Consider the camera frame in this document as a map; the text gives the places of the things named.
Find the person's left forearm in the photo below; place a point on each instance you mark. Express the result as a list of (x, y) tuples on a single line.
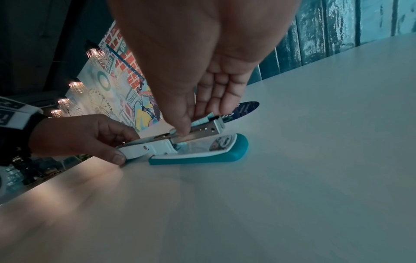
[(14, 141)]

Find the person's left hand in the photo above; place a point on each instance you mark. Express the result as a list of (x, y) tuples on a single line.
[(74, 136)]

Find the wrist camera mount with markers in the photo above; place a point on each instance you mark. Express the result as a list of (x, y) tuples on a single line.
[(16, 113)]

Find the colourful illustrated poster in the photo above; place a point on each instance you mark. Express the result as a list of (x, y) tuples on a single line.
[(120, 84)]

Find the dark blue round coaster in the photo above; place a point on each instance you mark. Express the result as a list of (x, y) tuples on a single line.
[(246, 109)]

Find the teal and white stapler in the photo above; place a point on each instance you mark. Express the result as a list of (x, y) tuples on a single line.
[(198, 154)]

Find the caged light bulb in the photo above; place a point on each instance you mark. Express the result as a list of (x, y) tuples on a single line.
[(76, 86), (96, 54), (64, 102), (56, 113)]

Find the person's right hand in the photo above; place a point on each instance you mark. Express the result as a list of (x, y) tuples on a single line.
[(195, 43)]

